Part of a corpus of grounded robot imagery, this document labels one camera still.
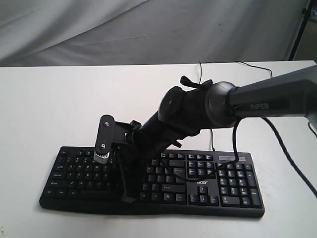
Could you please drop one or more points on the grey backdrop cloth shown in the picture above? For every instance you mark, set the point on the grey backdrop cloth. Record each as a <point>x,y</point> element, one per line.
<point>126,32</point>

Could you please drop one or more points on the black acer keyboard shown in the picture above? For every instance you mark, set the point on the black acer keyboard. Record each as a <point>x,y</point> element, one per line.
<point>174,182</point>

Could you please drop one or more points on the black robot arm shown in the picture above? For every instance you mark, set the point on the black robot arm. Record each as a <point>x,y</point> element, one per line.
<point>211,105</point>

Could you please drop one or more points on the black stand pole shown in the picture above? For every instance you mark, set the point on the black stand pole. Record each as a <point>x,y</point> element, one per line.
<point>306,13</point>

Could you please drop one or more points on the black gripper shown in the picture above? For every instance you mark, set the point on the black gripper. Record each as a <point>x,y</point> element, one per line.
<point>129,177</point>

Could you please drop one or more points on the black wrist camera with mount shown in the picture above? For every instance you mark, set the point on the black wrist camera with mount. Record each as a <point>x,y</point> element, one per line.
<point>115,139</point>

